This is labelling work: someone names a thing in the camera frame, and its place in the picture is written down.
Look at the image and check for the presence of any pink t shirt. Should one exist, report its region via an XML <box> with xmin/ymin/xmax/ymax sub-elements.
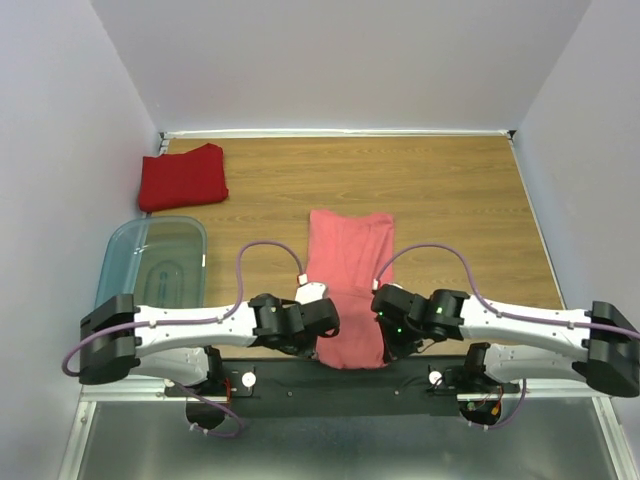
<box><xmin>306</xmin><ymin>210</ymin><xmax>395</xmax><ymax>370</ymax></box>

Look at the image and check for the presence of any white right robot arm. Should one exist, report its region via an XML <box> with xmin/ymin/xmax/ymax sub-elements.
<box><xmin>371</xmin><ymin>284</ymin><xmax>639</xmax><ymax>398</ymax></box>

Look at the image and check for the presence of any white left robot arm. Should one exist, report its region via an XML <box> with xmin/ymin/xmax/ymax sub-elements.
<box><xmin>78</xmin><ymin>292</ymin><xmax>340</xmax><ymax>395</ymax></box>

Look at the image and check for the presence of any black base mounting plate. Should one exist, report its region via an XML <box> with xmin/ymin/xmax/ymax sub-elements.
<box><xmin>165</xmin><ymin>356</ymin><xmax>520</xmax><ymax>429</ymax></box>

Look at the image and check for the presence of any clear blue plastic bin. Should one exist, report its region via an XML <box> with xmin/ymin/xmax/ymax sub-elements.
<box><xmin>95</xmin><ymin>216</ymin><xmax>207</xmax><ymax>309</ymax></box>

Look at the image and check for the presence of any folded red t shirt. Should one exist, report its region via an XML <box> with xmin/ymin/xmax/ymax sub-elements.
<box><xmin>138</xmin><ymin>143</ymin><xmax>229</xmax><ymax>213</ymax></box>

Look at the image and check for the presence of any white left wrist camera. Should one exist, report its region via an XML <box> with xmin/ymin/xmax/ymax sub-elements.
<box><xmin>294</xmin><ymin>273</ymin><xmax>329</xmax><ymax>304</ymax></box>

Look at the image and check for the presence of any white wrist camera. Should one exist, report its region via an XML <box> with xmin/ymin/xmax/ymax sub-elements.
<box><xmin>294</xmin><ymin>273</ymin><xmax>329</xmax><ymax>304</ymax></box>
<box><xmin>371</xmin><ymin>279</ymin><xmax>402</xmax><ymax>293</ymax></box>

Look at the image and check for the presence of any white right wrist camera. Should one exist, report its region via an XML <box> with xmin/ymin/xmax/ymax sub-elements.
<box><xmin>371</xmin><ymin>279</ymin><xmax>402</xmax><ymax>293</ymax></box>

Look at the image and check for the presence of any aluminium frame rail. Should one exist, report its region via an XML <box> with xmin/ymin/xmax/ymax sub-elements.
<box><xmin>57</xmin><ymin>384</ymin><xmax>166</xmax><ymax>480</ymax></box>

